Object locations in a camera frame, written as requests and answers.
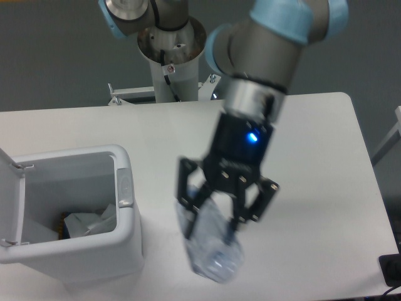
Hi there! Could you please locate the black cable on pedestal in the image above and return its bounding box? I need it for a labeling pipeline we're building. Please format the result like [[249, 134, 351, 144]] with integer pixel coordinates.
[[160, 49, 182, 103]]

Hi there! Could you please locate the white paper trash in bin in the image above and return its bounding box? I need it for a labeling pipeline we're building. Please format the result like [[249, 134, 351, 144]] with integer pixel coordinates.
[[65, 204, 117, 238]]

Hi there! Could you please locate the white metal base bracket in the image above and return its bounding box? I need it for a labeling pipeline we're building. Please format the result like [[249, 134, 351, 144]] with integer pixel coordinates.
[[108, 73, 222, 106]]

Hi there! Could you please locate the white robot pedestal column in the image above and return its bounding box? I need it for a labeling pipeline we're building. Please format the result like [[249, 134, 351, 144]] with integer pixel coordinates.
[[137, 16, 207, 103]]

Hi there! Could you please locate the black power box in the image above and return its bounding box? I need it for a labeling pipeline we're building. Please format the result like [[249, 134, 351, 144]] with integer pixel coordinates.
[[378, 253, 400, 287]]

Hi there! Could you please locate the blue yellow packet in bin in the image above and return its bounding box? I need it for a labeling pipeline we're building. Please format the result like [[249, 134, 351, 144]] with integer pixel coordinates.
[[58, 212, 70, 240]]

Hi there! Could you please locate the white frame at right edge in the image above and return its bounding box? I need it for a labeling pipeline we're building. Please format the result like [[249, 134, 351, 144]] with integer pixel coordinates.
[[370, 106, 400, 166]]

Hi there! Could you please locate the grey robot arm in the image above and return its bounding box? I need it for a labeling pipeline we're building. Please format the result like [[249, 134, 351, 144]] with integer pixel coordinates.
[[177, 1, 349, 241]]

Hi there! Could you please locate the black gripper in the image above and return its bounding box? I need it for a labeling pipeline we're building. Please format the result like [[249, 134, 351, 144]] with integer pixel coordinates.
[[176, 113, 280, 241]]

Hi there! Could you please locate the white trash can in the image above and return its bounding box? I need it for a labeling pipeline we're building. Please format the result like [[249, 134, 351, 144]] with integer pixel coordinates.
[[1, 145, 143, 283]]

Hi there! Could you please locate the clear plastic water bottle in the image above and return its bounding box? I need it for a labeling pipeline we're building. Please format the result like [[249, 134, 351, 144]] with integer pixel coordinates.
[[184, 198, 244, 283]]

